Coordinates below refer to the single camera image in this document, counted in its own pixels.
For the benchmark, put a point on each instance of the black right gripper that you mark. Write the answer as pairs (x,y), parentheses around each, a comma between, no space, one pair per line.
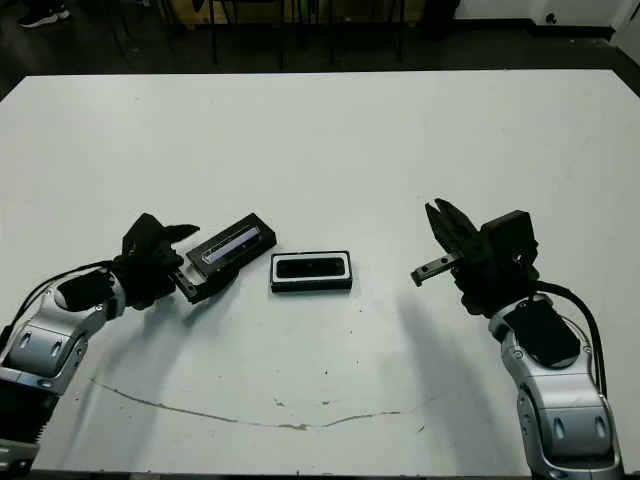
(485,280)

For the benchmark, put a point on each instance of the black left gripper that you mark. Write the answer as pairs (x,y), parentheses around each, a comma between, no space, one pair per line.
(145,280)

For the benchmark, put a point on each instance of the black box lid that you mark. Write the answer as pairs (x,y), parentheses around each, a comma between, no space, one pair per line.
(235,245)

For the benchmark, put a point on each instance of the black phone-like camera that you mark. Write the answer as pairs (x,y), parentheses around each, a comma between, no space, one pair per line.
(310,267)

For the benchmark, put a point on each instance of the black box base white insert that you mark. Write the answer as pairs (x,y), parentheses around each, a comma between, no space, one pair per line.
(310,287)

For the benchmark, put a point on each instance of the black mesh chair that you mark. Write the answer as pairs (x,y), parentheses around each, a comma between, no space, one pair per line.
(215,45)
(400,45)

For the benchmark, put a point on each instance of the black waste bin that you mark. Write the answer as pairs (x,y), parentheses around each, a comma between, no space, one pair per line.
(440,20)

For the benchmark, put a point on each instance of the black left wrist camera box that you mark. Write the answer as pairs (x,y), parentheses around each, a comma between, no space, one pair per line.
(145,232)

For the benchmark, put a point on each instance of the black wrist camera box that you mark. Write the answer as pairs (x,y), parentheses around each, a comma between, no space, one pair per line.
(145,232)
(510,232)

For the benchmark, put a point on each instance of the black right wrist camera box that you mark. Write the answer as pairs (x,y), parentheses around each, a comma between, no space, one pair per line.
(510,232)

